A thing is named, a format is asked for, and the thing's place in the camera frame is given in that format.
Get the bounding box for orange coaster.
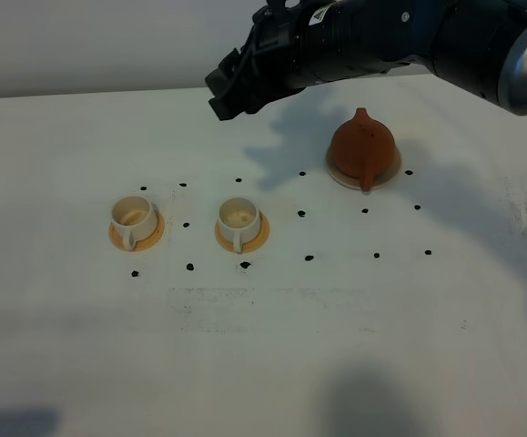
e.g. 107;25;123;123
214;213;270;253
107;211;166;252

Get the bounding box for left white teacup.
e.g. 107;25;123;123
110;195;158;251

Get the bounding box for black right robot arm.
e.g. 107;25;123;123
206;0;527;120

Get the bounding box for right orange coaster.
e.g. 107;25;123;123
214;213;270;253

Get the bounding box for beige teapot coaster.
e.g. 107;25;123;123
325;147;402;193

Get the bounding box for left orange coaster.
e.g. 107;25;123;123
107;211;166;252

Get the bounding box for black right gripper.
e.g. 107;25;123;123
205;1;309;120

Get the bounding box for right white teacup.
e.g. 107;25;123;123
217;197;261;254

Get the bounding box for white teacup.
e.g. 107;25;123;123
217;197;261;254
110;195;158;251

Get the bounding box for brown clay teapot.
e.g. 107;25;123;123
327;107;397;193

